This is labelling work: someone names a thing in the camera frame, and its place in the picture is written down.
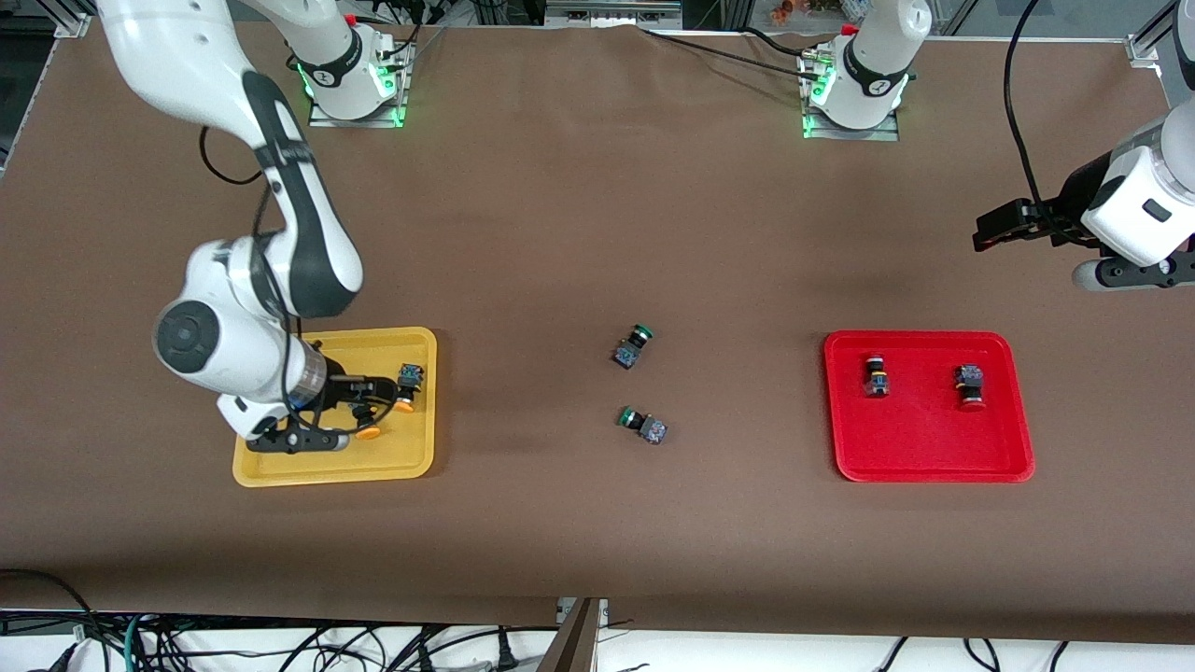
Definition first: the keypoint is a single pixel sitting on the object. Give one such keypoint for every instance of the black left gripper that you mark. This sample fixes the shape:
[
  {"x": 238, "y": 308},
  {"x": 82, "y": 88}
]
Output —
[{"x": 1064, "y": 213}]

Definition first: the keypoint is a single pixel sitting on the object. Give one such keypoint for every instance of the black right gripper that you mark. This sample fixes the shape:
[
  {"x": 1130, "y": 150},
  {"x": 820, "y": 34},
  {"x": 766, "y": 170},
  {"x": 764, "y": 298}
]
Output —
[{"x": 342, "y": 387}]

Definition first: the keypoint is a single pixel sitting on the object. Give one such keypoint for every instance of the yellow push button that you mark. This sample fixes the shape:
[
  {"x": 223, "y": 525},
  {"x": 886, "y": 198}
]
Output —
[
  {"x": 369, "y": 432},
  {"x": 409, "y": 377}
]

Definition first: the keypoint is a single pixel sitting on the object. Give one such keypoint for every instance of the red push button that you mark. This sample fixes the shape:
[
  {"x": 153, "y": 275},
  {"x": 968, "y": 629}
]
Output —
[
  {"x": 969, "y": 381},
  {"x": 875, "y": 375}
]

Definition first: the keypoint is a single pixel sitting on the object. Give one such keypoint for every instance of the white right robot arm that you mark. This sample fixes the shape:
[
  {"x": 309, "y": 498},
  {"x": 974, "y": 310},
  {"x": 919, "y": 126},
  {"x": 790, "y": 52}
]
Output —
[{"x": 168, "y": 65}]

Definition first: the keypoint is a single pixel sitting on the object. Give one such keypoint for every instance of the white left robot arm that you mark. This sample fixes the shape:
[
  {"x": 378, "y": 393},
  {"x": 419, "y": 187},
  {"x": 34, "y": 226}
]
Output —
[{"x": 873, "y": 56}]

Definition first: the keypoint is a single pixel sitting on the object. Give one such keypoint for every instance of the yellow plastic tray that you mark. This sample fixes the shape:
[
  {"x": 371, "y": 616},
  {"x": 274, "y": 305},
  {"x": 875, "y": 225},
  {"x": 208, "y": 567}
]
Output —
[{"x": 411, "y": 448}]

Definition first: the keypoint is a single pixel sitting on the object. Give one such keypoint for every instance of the red plastic tray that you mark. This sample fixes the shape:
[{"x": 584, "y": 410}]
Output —
[{"x": 924, "y": 429}]

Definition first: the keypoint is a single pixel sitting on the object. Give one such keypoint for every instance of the green push button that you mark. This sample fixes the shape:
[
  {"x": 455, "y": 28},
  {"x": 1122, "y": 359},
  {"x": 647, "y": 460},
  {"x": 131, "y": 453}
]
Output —
[
  {"x": 649, "y": 427},
  {"x": 630, "y": 351}
]

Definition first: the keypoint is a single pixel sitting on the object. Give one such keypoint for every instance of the brown table cover mat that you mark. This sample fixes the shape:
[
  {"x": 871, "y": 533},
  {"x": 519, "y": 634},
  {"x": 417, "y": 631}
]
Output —
[{"x": 597, "y": 233}]

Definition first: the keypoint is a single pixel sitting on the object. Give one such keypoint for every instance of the grey metal box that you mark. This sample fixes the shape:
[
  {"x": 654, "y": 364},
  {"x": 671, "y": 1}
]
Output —
[{"x": 611, "y": 11}]

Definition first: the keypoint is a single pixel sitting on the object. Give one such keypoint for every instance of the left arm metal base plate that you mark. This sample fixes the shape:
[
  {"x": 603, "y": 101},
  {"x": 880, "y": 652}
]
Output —
[{"x": 887, "y": 132}]

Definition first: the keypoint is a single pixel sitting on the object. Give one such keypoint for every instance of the aluminium frame profile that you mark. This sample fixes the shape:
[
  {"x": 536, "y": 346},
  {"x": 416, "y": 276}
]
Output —
[
  {"x": 70, "y": 19},
  {"x": 1158, "y": 33}
]

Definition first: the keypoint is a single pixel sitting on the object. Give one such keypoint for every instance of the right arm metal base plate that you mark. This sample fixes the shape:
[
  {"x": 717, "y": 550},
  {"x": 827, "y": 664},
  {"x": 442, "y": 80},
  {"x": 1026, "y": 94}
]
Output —
[{"x": 392, "y": 107}]

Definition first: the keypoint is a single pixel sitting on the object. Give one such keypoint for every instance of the brown table leg post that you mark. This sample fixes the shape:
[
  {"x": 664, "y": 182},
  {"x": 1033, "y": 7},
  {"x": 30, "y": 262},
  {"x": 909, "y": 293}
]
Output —
[{"x": 569, "y": 644}]

